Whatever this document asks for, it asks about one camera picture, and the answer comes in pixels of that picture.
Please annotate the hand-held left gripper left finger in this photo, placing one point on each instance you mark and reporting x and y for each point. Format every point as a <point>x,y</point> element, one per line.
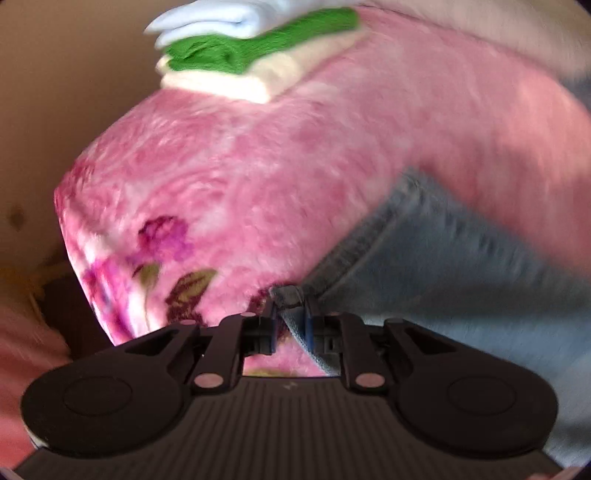
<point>273,334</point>

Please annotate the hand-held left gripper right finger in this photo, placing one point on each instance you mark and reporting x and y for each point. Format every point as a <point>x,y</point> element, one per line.
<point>309,334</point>

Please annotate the blue grey pants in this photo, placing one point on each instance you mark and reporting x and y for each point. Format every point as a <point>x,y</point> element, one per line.
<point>438,277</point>

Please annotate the cream garment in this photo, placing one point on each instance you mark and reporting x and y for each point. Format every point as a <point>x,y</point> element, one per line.
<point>249,83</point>

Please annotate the green garment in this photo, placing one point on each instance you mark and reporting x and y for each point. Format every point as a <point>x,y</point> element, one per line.
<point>258,46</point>

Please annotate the white garment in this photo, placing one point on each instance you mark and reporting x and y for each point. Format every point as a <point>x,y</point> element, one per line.
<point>207,21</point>

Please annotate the pink floral blanket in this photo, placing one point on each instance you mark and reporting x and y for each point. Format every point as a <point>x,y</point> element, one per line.
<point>277,184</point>

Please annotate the pale pink cloth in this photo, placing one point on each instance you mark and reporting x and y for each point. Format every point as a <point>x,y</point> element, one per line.
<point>27,369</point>

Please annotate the white ribbed pillow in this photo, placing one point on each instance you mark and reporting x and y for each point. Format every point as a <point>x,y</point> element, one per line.
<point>508,37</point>

